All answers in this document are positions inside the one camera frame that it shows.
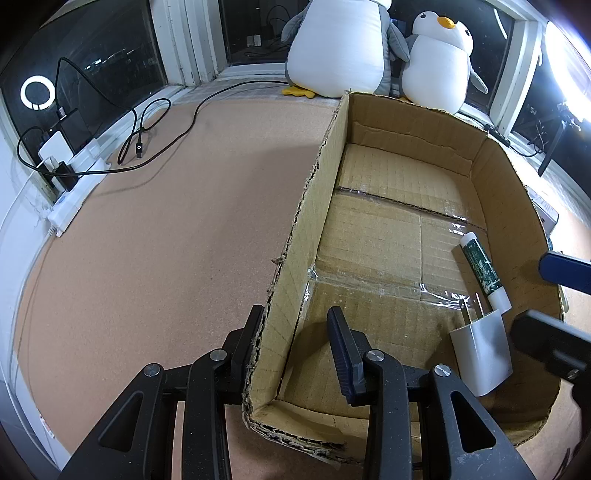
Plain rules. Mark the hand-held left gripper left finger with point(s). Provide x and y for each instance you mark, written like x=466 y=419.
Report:
x=244 y=344

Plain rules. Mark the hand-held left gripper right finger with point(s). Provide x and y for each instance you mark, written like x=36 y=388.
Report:
x=345 y=364

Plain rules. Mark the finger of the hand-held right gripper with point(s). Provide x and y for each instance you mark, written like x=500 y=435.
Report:
x=549 y=344
x=565 y=273

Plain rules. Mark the white charger plug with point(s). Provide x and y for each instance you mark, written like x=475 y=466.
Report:
x=480 y=350

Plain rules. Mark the green tube with white cap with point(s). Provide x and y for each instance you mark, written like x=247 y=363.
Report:
x=482 y=270

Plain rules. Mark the cardboard box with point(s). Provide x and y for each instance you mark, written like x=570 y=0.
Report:
x=378 y=240

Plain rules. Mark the white labelled box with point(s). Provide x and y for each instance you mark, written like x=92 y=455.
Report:
x=545 y=210

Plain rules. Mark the black metal stand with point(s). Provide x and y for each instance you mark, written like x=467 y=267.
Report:
x=551 y=147

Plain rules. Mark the bright studio light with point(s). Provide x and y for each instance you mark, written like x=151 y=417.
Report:
x=570 y=60

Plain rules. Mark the white power strip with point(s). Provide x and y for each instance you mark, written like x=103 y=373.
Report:
x=74 y=203

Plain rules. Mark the black plug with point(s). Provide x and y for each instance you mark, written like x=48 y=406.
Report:
x=65 y=177

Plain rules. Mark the small penguin plush toy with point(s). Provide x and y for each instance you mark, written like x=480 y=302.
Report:
x=436 y=64

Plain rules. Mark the white power adapter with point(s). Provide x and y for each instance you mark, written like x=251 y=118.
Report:
x=55 y=147

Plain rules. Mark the large penguin plush toy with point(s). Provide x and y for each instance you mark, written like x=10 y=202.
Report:
x=339 y=46

